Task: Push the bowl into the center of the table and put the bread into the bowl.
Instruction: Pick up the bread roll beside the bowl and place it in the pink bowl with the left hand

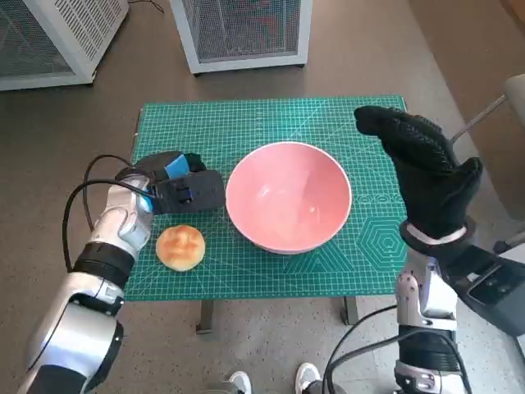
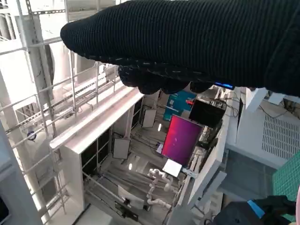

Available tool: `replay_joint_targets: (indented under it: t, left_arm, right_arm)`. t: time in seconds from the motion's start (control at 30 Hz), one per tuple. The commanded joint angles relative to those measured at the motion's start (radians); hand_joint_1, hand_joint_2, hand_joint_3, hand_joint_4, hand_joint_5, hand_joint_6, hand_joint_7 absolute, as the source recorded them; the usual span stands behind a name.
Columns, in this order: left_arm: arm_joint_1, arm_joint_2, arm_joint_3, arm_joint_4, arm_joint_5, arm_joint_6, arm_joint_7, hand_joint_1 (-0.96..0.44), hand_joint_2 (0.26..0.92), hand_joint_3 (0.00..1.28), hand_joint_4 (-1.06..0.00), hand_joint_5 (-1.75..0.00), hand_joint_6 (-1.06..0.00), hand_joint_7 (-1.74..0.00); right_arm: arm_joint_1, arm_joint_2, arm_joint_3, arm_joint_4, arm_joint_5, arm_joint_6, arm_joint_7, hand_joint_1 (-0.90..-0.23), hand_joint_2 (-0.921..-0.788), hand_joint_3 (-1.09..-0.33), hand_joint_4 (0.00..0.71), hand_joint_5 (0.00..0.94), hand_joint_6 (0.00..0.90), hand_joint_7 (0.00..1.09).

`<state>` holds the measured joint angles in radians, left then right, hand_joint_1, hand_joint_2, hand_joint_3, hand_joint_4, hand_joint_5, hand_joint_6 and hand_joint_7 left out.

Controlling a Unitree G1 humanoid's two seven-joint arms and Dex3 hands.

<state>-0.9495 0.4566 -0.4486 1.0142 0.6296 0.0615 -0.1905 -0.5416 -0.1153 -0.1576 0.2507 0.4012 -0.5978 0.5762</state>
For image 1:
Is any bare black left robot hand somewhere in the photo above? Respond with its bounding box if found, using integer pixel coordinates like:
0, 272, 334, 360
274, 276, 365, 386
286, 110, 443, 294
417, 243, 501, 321
133, 150, 227, 215

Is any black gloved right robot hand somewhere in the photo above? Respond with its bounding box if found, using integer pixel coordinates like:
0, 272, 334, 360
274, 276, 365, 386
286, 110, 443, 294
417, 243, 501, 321
353, 105, 484, 239

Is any round toy bread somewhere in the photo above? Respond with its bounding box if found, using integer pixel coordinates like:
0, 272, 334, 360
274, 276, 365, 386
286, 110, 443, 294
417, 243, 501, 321
155, 224, 206, 273

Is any pink bowl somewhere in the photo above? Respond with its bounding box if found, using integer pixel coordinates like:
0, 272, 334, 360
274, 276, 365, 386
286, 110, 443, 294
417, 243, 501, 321
225, 141, 354, 255

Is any green cutting mat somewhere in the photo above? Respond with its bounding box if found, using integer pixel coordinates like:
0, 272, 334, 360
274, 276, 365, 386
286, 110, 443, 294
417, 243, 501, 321
122, 94, 413, 303

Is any grey table leg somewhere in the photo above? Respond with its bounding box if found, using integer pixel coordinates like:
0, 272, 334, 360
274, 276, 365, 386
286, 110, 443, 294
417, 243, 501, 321
195, 299, 217, 336
342, 295, 361, 327

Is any small white mesh cabinet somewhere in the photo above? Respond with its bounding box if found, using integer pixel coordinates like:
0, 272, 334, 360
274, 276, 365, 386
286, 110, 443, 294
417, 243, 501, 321
170, 0, 313, 76

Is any large white mesh cabinet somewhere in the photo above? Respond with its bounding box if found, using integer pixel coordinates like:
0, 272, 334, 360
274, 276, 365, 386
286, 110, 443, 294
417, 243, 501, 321
0, 0, 131, 92

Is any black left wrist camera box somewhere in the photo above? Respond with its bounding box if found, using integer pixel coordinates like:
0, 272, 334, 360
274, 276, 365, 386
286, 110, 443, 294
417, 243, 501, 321
147, 180, 194, 214

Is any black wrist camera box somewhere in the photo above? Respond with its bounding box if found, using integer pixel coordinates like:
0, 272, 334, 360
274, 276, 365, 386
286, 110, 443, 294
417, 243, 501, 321
147, 180, 194, 214
442, 245, 525, 337

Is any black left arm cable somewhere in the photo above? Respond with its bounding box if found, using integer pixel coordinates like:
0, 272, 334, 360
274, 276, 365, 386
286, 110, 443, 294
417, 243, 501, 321
62, 182, 148, 272
84, 154, 139, 231

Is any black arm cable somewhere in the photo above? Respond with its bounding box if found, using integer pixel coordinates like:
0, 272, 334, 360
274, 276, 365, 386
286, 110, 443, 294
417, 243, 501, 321
84, 154, 139, 231
323, 303, 399, 394
62, 182, 148, 272
327, 332, 473, 394

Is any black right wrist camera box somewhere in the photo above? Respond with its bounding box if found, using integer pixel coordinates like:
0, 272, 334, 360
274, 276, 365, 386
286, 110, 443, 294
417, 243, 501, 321
442, 245, 525, 337

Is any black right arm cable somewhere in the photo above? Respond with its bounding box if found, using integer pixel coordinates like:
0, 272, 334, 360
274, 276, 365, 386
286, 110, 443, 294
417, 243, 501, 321
323, 303, 399, 394
327, 332, 473, 394

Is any thin black floor cable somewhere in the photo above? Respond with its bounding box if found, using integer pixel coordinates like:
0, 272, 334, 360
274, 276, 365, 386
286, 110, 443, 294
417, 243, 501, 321
129, 0, 167, 16

